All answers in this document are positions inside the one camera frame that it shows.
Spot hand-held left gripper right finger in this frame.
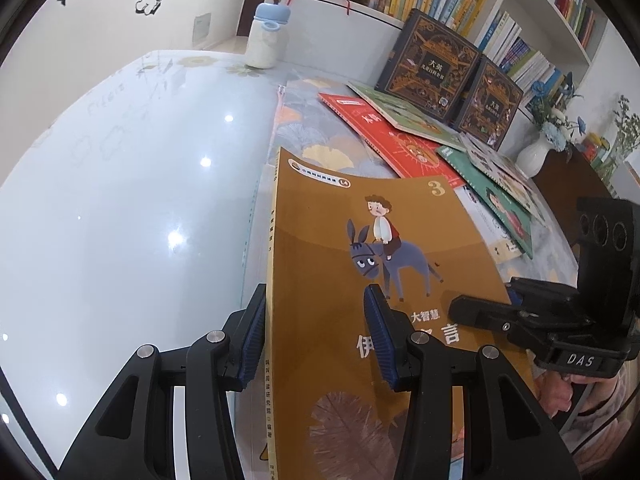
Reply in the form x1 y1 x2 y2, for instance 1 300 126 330
362 284 581 480

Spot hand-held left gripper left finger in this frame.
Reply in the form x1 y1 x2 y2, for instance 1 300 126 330
57 284 268 480

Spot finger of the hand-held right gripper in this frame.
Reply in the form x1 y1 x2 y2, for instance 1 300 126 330
505 276 582 312
447 294 529 332

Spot green book with girl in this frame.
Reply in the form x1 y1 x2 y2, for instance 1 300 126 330
437 145 535 259

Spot brown book with donkey rider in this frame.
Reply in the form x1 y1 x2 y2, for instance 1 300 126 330
260 146 536 480

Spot red book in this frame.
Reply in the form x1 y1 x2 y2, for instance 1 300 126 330
318 92 468 191

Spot light green picture book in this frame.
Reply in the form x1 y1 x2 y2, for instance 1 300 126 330
346 82 468 153

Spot person's right forearm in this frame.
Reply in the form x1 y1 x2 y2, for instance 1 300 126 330
565 375 640 461

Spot row of white blue books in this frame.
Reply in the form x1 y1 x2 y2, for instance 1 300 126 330
480 10 563 96

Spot row of red green books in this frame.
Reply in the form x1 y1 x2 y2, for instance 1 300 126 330
550 0 598 48

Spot person's right hand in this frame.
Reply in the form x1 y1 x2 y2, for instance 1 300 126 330
537 370 598 421

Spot white book with tan corner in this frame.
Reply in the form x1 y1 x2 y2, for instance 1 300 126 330
457 185 521 265

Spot illustrated picture book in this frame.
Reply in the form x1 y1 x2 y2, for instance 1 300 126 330
460 132 521 176
487 160 548 226

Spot colourful jars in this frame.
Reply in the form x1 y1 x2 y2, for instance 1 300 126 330
585 132 613 171

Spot white vase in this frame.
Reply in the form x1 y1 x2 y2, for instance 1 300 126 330
515 132 553 178

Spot glass vase with green plant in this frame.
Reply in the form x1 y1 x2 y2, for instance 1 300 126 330
597 95 640 196

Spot blue artificial flowers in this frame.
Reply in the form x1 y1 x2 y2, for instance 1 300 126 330
525 72 588 153

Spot dark ornate hardcover book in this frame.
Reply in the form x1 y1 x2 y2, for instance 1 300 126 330
452 56 524 150
375 8 483 123

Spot ginkgo patterned table mat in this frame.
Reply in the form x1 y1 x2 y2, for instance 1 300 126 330
235 77 591 480

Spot white bottle with blue lid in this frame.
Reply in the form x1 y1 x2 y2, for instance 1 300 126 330
245 2 292 68

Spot wall access panel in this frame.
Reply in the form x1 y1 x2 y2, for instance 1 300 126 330
192 12 213 43

